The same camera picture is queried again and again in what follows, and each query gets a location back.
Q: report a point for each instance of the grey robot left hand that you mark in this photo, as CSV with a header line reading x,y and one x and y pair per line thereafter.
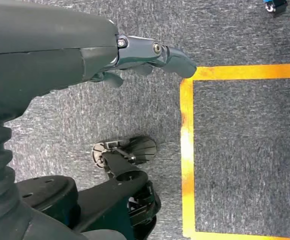
x,y
47,49

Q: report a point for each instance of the black robot left leg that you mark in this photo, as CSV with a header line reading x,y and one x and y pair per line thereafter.
x,y
102,205

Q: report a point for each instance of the yellow floor tape outline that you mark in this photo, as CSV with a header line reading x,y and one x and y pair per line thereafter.
x,y
186,149

